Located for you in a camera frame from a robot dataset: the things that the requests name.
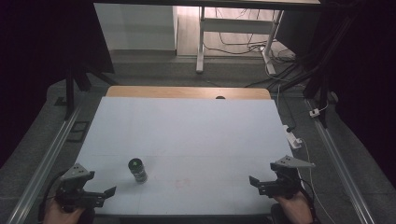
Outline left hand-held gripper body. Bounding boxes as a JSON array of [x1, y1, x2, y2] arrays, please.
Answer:
[[55, 162, 106, 214]]

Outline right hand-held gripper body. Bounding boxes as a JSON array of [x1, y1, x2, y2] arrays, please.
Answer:
[[262, 155, 316, 201]]

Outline dark can with green lid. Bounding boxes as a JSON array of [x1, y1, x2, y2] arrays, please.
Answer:
[[127, 158, 149, 185]]

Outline person's right hand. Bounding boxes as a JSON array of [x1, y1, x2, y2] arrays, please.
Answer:
[[274, 190, 314, 224]]

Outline person's left hand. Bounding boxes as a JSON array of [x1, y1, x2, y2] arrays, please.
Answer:
[[42, 197, 86, 224]]

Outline white power strip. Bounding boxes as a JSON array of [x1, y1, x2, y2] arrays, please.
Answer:
[[282, 124, 304, 150]]

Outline white table cover sheet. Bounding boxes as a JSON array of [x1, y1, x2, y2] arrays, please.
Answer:
[[75, 96, 294, 217]]

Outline black stand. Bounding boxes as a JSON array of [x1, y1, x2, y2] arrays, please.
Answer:
[[274, 12, 362, 129], [64, 62, 120, 121]]

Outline black curtain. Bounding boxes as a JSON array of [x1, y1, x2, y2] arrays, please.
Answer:
[[0, 0, 116, 169], [275, 0, 396, 188]]

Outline wooden table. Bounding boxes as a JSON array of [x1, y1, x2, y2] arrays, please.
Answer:
[[106, 85, 273, 101]]

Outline white cabinet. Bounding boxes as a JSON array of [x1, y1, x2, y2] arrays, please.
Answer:
[[93, 3, 179, 52]]

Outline white cable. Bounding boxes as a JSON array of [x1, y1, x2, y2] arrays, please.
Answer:
[[299, 137, 338, 224]]

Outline aluminium rail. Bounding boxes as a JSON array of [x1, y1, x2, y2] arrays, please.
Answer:
[[304, 98, 377, 224], [6, 104, 82, 224]]

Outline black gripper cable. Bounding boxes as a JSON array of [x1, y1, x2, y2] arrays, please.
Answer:
[[37, 170, 70, 223], [297, 176, 318, 224]]

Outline tangle of floor cables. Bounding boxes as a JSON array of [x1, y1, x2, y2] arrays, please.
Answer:
[[204, 7, 297, 64]]

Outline white desk frame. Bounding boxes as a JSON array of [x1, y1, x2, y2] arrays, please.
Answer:
[[195, 6, 285, 76]]

